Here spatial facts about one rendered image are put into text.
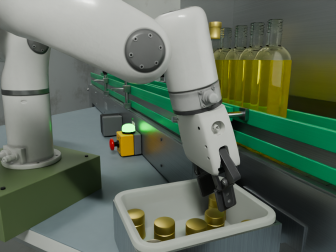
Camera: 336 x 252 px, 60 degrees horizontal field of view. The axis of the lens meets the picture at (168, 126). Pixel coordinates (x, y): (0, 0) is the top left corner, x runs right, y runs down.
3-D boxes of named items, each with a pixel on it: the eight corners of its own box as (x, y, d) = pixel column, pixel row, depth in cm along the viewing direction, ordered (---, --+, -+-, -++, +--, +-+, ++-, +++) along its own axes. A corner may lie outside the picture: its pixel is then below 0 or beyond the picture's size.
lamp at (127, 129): (136, 133, 97) (136, 124, 96) (123, 134, 95) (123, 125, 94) (133, 130, 101) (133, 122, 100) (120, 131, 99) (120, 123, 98)
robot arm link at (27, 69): (26, 97, 57) (18, 11, 54) (-18, 92, 63) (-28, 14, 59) (62, 92, 66) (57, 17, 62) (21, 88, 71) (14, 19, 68)
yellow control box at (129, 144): (142, 155, 98) (141, 134, 96) (119, 158, 95) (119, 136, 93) (136, 149, 104) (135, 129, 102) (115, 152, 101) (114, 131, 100)
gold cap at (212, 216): (210, 244, 48) (211, 220, 47) (199, 232, 51) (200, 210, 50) (228, 239, 49) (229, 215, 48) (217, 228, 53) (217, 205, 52)
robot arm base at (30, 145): (18, 179, 57) (9, 100, 53) (-25, 168, 62) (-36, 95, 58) (72, 155, 71) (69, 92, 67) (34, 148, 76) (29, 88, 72)
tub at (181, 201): (279, 266, 45) (284, 215, 43) (140, 312, 37) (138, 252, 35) (220, 212, 61) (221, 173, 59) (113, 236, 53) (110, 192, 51)
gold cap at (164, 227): (158, 255, 45) (158, 230, 44) (150, 242, 48) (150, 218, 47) (179, 249, 47) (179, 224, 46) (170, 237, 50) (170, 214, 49)
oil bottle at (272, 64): (284, 150, 61) (295, 44, 56) (263, 153, 59) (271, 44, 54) (266, 143, 66) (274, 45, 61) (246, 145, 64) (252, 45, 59)
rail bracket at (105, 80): (109, 95, 154) (108, 69, 151) (95, 96, 151) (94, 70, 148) (108, 94, 157) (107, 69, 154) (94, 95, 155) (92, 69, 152)
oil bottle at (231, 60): (251, 136, 72) (257, 46, 67) (232, 139, 70) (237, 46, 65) (238, 131, 77) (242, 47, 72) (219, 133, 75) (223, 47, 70)
